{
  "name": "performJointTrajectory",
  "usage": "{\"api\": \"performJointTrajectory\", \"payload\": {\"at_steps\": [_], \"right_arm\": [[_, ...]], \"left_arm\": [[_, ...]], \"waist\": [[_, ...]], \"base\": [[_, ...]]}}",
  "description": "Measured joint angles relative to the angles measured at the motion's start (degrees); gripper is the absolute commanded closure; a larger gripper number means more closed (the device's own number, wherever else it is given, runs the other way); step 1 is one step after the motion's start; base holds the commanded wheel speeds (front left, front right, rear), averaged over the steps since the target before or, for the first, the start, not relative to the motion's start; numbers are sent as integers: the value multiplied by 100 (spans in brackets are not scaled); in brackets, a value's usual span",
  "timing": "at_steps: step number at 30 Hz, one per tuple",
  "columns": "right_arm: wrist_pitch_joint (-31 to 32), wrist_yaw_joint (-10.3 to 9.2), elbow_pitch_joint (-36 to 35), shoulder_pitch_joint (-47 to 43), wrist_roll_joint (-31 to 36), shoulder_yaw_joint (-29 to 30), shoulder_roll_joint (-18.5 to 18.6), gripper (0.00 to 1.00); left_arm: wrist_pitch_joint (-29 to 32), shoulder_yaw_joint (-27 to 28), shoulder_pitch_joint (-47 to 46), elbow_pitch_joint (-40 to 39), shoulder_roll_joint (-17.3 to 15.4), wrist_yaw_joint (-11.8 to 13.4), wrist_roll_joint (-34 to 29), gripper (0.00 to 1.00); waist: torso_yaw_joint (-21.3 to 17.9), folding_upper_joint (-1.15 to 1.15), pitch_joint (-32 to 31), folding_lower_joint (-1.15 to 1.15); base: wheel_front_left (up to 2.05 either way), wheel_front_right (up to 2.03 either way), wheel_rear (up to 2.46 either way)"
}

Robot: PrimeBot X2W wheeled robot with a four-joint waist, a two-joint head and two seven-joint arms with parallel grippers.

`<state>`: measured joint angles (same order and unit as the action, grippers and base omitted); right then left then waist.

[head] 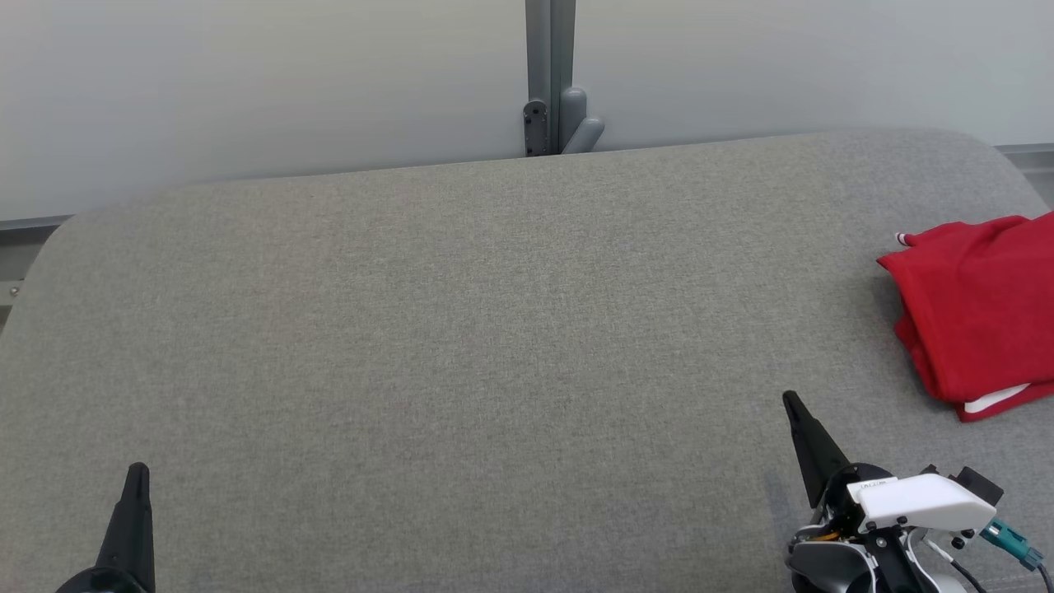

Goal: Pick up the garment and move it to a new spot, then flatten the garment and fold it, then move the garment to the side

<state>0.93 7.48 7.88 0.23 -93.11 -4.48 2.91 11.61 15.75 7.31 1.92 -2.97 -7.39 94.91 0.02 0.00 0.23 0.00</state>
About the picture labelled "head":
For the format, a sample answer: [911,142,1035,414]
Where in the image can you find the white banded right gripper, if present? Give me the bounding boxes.
[781,390,999,571]

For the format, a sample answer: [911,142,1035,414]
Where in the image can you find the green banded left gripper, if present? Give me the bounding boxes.
[56,462,157,593]

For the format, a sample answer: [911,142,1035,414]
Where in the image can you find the red Bulls 23 jersey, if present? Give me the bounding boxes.
[877,214,1054,404]

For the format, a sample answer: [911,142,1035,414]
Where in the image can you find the teal right arm cable connector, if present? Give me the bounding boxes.
[980,521,1034,571]

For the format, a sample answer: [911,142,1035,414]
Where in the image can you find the dark perforated post bracket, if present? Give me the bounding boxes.
[523,99,549,157]

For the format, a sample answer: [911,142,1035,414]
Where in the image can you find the grey metal partition post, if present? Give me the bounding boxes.
[525,0,577,157]

